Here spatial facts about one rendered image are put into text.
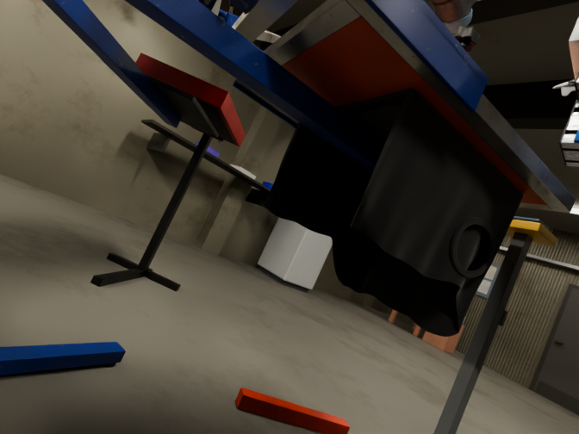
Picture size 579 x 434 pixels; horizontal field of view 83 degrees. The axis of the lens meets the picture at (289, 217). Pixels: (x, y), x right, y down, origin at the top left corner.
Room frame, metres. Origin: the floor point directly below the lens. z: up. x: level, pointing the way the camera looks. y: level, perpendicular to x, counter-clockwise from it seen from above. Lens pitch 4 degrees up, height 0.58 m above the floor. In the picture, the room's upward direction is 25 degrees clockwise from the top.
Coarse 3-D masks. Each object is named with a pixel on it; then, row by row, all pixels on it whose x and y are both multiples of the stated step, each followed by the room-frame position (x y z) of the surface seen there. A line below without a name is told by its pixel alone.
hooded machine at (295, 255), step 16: (288, 224) 5.19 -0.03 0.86; (272, 240) 5.32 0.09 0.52; (288, 240) 5.06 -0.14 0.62; (304, 240) 4.88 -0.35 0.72; (320, 240) 5.08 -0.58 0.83; (272, 256) 5.20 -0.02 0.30; (288, 256) 4.95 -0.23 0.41; (304, 256) 4.97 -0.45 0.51; (320, 256) 5.17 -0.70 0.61; (272, 272) 5.08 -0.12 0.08; (288, 272) 4.86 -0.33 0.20; (304, 272) 5.06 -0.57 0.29; (304, 288) 5.22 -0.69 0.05
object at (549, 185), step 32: (352, 0) 0.47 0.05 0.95; (288, 32) 0.67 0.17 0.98; (320, 32) 0.57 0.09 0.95; (384, 32) 0.50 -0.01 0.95; (416, 64) 0.54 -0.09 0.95; (448, 96) 0.58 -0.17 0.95; (480, 128) 0.64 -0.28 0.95; (512, 128) 0.65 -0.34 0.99; (512, 160) 0.70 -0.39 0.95; (544, 192) 0.77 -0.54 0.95
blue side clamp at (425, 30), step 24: (384, 0) 0.45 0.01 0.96; (408, 0) 0.47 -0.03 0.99; (408, 24) 0.47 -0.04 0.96; (432, 24) 0.49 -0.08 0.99; (432, 48) 0.50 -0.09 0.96; (456, 48) 0.52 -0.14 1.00; (456, 72) 0.54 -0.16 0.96; (480, 72) 0.56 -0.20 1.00; (456, 96) 0.56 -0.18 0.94; (480, 96) 0.57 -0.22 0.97
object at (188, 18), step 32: (128, 0) 0.58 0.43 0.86; (160, 0) 0.56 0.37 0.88; (192, 0) 0.58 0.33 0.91; (192, 32) 0.59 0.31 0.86; (224, 32) 0.62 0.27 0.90; (224, 64) 0.66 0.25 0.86; (256, 64) 0.66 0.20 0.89; (288, 96) 0.70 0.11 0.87; (320, 96) 0.73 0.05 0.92; (320, 128) 0.77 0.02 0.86; (352, 128) 0.79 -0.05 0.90
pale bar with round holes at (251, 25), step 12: (264, 0) 0.61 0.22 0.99; (276, 0) 0.60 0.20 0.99; (288, 0) 0.58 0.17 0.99; (252, 12) 0.67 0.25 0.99; (264, 12) 0.65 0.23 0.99; (276, 12) 0.63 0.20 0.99; (240, 24) 0.73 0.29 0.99; (252, 24) 0.71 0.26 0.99; (264, 24) 0.69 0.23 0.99; (252, 36) 0.75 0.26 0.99
